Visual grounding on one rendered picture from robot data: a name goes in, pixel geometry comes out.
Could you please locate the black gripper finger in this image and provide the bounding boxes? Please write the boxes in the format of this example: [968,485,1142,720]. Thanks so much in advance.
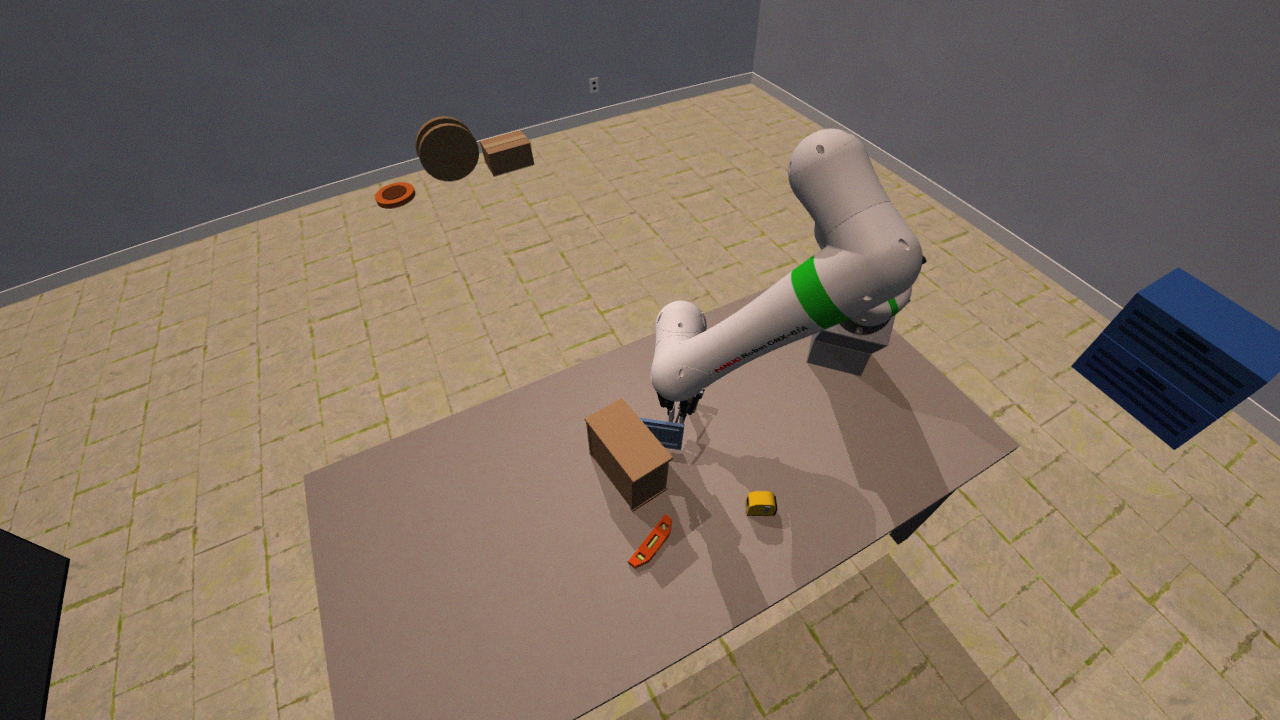
[657,393,675,421]
[678,389,704,424]

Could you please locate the orange spirit level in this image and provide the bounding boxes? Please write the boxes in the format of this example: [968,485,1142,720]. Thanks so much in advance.
[628,514,672,569]

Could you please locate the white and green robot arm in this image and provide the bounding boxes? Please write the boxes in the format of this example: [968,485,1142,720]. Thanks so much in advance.
[650,129,927,402]

